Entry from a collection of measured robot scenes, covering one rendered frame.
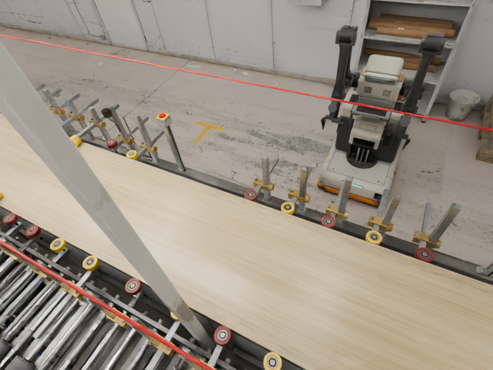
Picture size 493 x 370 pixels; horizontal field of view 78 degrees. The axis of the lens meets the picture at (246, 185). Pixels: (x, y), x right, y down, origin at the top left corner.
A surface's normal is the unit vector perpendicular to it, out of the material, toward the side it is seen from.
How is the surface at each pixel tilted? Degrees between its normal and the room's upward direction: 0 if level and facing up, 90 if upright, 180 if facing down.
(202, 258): 0
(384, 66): 43
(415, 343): 0
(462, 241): 0
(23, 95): 90
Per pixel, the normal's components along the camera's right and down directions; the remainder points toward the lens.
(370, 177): -0.10, -0.65
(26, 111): 0.89, 0.30
